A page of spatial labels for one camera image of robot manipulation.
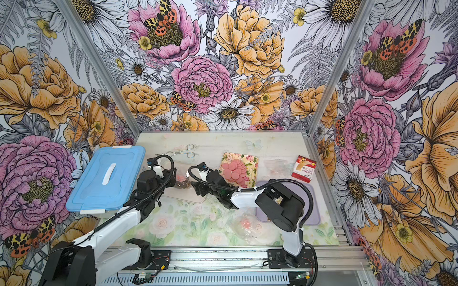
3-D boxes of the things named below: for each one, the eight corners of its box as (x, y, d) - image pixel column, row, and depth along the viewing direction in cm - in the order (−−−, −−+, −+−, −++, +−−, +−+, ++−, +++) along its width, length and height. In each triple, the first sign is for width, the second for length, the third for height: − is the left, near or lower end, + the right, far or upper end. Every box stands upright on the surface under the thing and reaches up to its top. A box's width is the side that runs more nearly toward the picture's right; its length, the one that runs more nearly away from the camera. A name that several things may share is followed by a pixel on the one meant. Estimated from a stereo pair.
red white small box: (290, 176, 103) (292, 172, 99) (296, 159, 111) (298, 154, 107) (310, 183, 100) (313, 179, 96) (314, 165, 108) (317, 161, 104)
